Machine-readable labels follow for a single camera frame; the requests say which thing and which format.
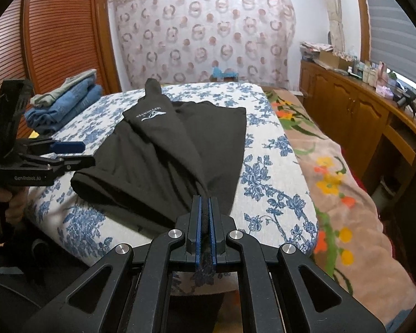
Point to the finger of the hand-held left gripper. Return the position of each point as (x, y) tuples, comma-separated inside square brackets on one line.
[(69, 147), (76, 162)]

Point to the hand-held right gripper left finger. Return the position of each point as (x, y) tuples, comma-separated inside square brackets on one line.
[(197, 232)]

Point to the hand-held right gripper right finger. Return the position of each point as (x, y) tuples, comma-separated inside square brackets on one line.
[(213, 232)]

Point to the black pants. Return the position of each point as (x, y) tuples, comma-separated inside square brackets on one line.
[(152, 152)]

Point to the person's left hand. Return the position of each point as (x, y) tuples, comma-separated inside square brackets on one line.
[(16, 205)]

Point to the folded blue jeans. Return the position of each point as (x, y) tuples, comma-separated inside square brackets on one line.
[(69, 105)]

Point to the brown louvered wardrobe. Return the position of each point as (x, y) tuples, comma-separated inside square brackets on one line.
[(55, 38)]

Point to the white blue floral bed sheet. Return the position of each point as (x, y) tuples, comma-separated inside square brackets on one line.
[(277, 166)]

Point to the peach flowered blanket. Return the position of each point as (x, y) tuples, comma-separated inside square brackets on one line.
[(339, 194)]

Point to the blue toy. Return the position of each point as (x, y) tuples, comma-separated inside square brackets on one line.
[(223, 73)]

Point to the circle patterned curtain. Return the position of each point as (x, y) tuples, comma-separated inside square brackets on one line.
[(204, 31)]

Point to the wooden sideboard cabinet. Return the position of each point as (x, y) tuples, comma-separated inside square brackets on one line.
[(346, 107)]

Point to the patterned fabric box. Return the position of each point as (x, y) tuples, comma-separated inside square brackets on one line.
[(313, 49)]

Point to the pale bottles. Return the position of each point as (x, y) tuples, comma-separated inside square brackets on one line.
[(369, 73)]

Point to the pink container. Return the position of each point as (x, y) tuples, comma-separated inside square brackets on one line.
[(384, 79)]

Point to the black hair dryer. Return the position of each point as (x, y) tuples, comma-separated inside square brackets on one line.
[(407, 97)]

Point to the white lace curtain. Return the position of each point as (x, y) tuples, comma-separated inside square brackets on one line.
[(334, 14)]

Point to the grey window blind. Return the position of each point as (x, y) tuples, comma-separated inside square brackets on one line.
[(395, 24)]

